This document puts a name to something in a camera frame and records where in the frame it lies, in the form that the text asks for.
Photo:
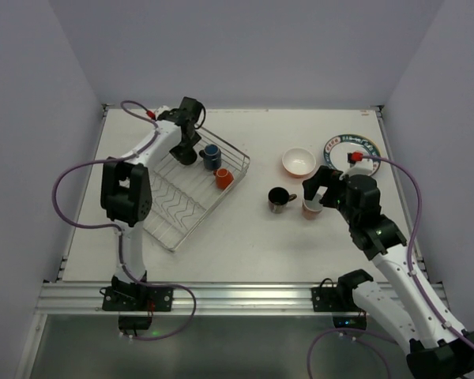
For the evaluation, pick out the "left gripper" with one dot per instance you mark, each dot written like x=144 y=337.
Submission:
x=183 y=147

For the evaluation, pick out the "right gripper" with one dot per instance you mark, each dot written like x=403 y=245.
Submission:
x=326 y=180

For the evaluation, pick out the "black mug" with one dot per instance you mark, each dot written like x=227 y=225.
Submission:
x=185 y=155

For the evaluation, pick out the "pink textured cup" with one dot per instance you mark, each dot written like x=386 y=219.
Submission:
x=312 y=208

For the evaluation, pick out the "orange bowl white inside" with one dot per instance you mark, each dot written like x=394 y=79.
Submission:
x=298 y=162

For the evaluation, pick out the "blue mug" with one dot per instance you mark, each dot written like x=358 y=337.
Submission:
x=211 y=157

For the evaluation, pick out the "brown striped mug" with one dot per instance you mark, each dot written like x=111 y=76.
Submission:
x=279 y=198

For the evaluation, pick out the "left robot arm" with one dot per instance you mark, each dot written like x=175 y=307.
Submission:
x=126 y=194

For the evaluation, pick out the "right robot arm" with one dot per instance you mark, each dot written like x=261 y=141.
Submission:
x=435 y=343

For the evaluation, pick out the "orange red mug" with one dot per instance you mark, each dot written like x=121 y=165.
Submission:
x=223 y=178

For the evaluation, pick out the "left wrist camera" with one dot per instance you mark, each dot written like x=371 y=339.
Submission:
x=160 y=110

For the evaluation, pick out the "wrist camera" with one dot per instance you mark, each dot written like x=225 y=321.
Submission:
x=363 y=166
x=160 y=110

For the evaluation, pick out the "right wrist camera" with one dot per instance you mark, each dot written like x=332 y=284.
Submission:
x=363 y=166

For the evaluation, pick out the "metal wire dish rack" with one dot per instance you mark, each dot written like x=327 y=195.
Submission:
x=184 y=196

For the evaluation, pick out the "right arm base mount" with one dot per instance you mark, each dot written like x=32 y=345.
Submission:
x=336 y=297

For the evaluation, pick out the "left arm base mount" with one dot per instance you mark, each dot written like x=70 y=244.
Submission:
x=131 y=297

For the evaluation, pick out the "aluminium mounting rail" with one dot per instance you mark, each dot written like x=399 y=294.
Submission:
x=213 y=299

